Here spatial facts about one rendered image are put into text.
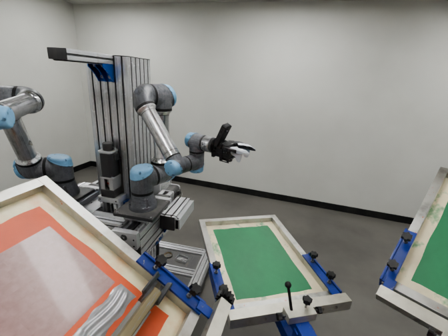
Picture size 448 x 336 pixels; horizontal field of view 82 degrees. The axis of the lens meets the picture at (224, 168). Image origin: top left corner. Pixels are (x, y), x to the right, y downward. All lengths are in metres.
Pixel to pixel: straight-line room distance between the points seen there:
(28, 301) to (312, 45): 4.03
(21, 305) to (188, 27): 4.26
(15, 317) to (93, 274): 0.22
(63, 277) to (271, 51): 3.86
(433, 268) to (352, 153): 3.04
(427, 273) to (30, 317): 1.49
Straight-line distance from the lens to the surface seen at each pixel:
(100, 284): 1.02
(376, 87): 4.31
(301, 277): 1.59
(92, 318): 0.96
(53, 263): 1.02
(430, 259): 1.56
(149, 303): 0.92
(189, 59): 4.62
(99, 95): 1.62
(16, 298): 0.96
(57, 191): 1.16
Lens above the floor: 1.96
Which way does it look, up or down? 19 degrees down
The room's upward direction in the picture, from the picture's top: 4 degrees clockwise
